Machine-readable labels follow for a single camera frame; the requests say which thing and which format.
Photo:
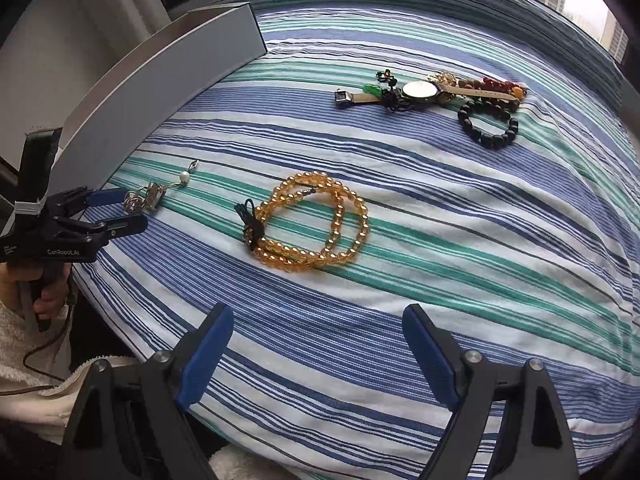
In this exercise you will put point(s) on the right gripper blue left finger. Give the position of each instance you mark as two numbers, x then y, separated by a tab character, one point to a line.
198	353

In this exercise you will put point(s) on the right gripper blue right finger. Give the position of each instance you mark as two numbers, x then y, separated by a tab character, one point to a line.
438	355

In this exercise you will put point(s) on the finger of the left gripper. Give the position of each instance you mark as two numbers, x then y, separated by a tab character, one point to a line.
124	226
106	197

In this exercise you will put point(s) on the white cardboard box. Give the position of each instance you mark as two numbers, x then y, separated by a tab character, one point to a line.
149	85

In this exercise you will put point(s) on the white fleece left sleeve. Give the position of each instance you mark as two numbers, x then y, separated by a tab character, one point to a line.
41	374

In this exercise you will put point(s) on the striped blue green bedsheet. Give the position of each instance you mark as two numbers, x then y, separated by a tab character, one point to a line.
514	224

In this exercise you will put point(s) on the black tracker camera box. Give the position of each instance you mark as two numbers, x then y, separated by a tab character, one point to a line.
38	156

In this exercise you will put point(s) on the wristwatch with beige strap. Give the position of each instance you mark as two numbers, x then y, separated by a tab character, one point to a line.
417	92

